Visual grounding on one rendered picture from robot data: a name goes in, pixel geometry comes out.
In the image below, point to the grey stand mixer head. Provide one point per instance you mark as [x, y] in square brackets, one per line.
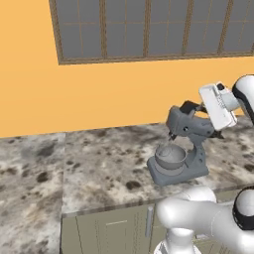
[188, 124]

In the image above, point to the grey mixer bowl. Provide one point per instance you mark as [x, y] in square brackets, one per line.
[170, 157]

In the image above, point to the olive cupboard door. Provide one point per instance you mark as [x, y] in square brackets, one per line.
[154, 231]
[105, 236]

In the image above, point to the grey stand mixer base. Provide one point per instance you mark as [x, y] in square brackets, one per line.
[195, 165]

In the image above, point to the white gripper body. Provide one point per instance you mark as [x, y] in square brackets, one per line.
[216, 105]

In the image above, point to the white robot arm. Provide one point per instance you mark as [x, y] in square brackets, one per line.
[198, 216]

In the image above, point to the wood framed window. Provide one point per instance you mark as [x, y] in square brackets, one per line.
[149, 29]

